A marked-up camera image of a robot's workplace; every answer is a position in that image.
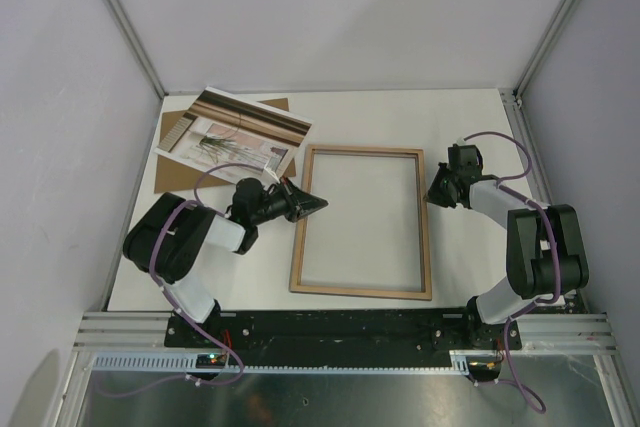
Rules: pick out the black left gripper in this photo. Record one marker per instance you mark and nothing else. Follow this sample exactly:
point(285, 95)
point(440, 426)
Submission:
point(298, 201)

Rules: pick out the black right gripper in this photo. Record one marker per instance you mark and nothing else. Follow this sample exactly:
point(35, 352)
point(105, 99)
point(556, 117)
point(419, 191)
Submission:
point(433, 194)

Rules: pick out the clear acrylic sheet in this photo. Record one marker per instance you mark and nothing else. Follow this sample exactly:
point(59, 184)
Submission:
point(365, 217)

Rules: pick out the blue wooden picture frame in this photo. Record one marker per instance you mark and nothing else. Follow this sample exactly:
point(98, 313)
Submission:
point(300, 247)

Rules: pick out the printed interior photo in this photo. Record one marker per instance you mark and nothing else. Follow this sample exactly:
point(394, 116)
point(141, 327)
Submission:
point(230, 137)

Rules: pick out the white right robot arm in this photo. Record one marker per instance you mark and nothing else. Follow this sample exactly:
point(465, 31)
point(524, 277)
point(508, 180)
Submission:
point(545, 255)

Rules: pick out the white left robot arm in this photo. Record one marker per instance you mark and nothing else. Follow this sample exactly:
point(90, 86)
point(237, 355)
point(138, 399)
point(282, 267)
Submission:
point(167, 240)

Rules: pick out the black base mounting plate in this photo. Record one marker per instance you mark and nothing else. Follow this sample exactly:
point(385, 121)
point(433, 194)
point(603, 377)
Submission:
point(345, 338)

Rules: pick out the grey slotted cable duct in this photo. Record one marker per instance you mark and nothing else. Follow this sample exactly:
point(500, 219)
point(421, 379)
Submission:
point(455, 363)

